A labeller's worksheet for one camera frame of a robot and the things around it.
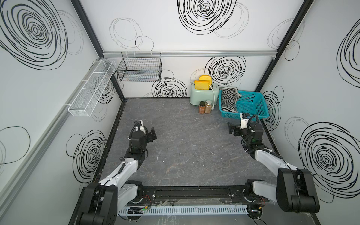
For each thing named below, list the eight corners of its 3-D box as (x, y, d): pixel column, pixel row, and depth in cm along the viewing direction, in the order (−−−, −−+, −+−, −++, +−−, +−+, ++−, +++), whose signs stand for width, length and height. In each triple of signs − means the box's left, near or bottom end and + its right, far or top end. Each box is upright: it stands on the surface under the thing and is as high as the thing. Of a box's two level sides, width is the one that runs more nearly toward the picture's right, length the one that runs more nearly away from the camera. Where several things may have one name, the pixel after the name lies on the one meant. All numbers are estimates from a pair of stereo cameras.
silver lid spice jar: (204, 114, 112) (206, 105, 104) (203, 109, 116) (205, 100, 107) (210, 114, 112) (212, 105, 104) (209, 109, 116) (211, 100, 107)
